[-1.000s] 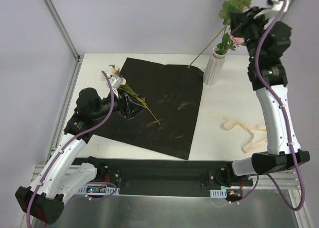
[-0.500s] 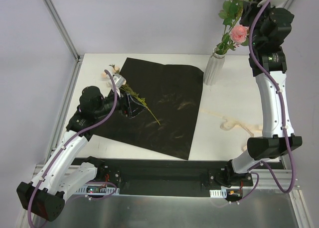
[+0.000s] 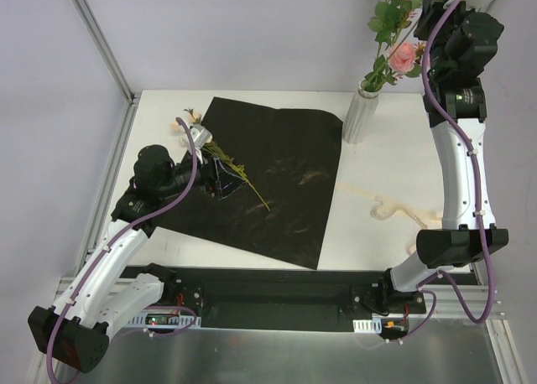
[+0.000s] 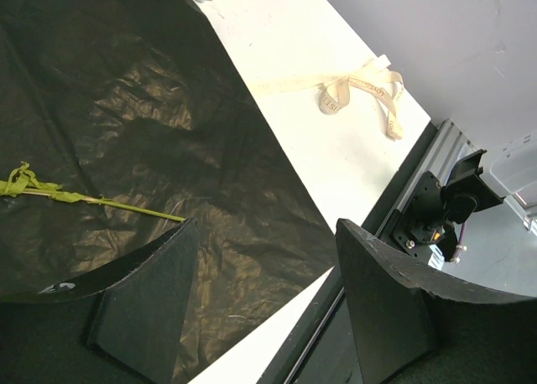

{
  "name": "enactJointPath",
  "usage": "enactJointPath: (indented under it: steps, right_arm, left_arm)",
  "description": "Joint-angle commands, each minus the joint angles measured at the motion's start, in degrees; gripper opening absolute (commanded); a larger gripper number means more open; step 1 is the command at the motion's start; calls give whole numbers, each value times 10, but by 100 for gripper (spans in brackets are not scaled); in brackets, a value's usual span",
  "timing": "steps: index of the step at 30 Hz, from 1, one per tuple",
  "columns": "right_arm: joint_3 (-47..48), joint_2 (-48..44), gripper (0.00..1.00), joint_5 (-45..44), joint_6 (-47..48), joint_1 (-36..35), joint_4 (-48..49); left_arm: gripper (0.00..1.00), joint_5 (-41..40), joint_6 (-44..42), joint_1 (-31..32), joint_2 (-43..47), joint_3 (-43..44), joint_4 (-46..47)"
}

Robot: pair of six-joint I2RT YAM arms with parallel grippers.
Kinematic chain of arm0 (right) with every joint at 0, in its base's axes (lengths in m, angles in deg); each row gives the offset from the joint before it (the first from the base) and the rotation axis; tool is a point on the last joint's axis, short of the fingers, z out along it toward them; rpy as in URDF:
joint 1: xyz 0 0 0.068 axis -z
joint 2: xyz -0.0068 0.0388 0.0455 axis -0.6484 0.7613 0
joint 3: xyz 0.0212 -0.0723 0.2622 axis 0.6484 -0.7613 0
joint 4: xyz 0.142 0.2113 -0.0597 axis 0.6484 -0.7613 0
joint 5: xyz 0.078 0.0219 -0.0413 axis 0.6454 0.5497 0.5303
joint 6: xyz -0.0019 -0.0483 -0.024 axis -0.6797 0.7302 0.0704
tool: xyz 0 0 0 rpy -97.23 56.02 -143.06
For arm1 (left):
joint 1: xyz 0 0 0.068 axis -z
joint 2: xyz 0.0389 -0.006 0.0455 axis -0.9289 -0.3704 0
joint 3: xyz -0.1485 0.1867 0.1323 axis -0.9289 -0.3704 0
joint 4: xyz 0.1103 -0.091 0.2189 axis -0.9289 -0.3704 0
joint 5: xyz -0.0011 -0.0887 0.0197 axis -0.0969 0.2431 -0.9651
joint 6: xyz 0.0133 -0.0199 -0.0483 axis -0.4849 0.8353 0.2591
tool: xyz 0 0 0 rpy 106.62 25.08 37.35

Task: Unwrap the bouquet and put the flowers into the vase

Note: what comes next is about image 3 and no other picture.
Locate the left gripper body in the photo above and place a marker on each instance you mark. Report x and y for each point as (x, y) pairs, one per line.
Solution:
(212, 177)

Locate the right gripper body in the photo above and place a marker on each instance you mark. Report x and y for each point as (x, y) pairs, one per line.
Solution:
(425, 8)

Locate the pink white flower bouquet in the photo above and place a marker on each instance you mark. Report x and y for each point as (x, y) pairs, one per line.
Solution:
(211, 147)

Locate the black wrapping paper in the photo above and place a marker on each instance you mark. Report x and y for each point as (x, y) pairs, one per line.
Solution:
(291, 158)

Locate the cream printed ribbon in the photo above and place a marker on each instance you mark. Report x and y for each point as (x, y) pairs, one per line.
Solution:
(386, 207)

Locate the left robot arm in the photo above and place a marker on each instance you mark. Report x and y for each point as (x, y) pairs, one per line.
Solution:
(79, 326)

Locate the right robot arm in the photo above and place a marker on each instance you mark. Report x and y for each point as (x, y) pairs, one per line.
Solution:
(455, 104)

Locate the white ribbed vase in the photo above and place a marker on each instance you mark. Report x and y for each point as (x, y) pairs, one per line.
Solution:
(359, 114)

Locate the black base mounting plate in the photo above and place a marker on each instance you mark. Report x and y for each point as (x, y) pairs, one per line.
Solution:
(318, 301)

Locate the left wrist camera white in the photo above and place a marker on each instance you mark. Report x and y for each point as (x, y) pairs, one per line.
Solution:
(200, 136)

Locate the left aluminium frame post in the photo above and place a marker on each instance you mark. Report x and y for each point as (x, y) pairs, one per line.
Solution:
(103, 47)

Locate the left white cable duct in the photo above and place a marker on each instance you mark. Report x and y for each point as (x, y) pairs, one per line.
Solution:
(165, 321)

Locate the white cable duct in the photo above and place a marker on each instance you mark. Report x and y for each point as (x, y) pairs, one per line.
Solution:
(378, 325)
(165, 321)

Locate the right white cable duct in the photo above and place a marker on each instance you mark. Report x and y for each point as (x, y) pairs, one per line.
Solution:
(378, 325)

